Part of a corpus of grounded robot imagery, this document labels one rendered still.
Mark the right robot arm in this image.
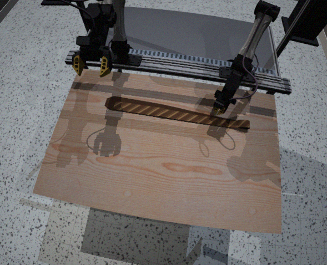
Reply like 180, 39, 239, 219
76, 0, 142, 66

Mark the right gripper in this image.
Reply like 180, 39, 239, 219
72, 35, 113, 78

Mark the black slotted metal crossbar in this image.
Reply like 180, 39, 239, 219
65, 50, 292, 95

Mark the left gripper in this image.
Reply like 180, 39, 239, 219
213, 86, 237, 115

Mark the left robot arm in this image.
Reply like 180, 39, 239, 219
213, 0, 280, 110

